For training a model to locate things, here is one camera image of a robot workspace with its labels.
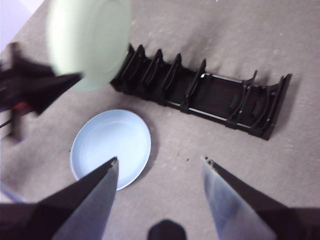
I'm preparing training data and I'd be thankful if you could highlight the green round plate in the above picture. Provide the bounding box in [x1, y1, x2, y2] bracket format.
[46, 0, 133, 93]

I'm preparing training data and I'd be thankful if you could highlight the black plate rack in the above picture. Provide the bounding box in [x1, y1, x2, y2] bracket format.
[109, 43, 293, 141]

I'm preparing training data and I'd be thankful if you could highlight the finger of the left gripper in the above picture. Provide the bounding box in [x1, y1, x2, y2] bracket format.
[24, 71, 84, 116]
[7, 42, 56, 76]

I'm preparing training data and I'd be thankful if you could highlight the blue round plate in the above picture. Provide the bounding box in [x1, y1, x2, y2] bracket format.
[69, 108, 153, 192]

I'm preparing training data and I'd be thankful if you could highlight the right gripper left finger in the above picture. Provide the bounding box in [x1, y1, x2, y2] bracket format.
[0, 156, 119, 240]

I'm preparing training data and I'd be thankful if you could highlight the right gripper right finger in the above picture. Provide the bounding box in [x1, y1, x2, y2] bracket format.
[200, 156, 320, 240]

